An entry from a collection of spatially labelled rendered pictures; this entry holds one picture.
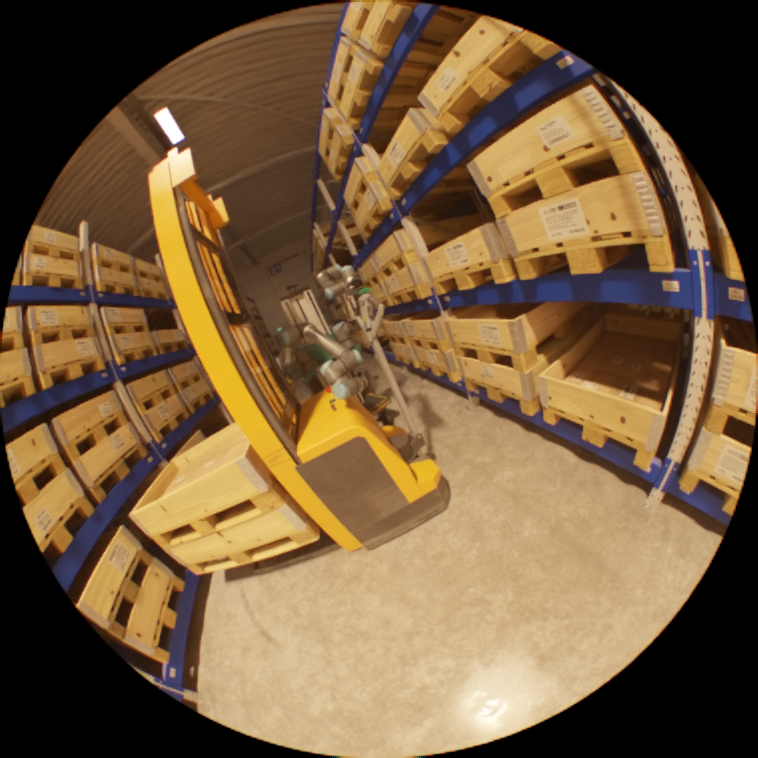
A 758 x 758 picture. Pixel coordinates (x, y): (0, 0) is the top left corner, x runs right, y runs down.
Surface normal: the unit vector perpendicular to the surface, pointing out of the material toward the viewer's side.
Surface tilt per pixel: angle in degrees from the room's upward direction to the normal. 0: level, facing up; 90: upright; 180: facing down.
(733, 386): 90
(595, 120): 90
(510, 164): 90
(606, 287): 90
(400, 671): 0
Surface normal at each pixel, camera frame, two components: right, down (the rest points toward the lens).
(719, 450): -0.88, 0.46
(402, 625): -0.40, -0.86
